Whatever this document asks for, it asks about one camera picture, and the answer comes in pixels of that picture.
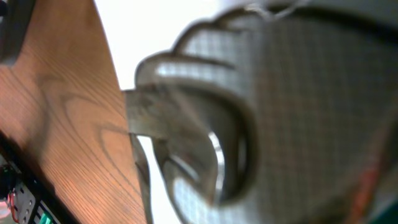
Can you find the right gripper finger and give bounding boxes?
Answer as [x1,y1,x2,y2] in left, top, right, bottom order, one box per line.
[1,0,35,66]

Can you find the grey plastic mesh basket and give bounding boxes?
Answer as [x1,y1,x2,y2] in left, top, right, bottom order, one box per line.
[125,2,397,223]

